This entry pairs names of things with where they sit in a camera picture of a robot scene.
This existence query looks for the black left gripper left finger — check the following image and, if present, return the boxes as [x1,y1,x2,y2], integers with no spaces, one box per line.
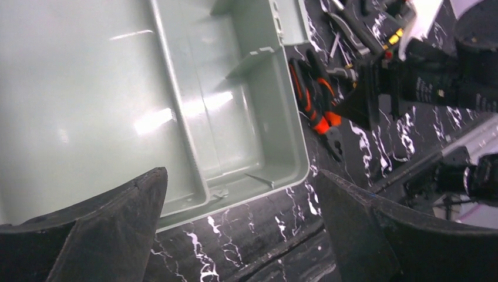
[1,167,168,281]

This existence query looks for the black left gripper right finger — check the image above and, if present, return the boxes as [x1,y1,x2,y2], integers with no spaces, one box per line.
[317,170,497,281]

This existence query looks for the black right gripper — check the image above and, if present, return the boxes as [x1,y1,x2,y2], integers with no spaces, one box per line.
[335,1,497,130]

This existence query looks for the black orange pliers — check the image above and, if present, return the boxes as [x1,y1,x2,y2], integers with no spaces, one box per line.
[288,48,344,162]

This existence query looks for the black yellow screwdriver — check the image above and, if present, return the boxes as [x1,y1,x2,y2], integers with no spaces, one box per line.
[383,28,404,50]

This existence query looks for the black long nose pliers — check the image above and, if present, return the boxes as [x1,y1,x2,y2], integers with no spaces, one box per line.
[320,1,385,56]

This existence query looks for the grey green tool box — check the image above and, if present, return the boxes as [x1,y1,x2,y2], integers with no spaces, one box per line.
[1,1,309,230]

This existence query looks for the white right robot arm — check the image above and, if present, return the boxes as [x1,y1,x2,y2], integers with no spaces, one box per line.
[333,1,497,130]

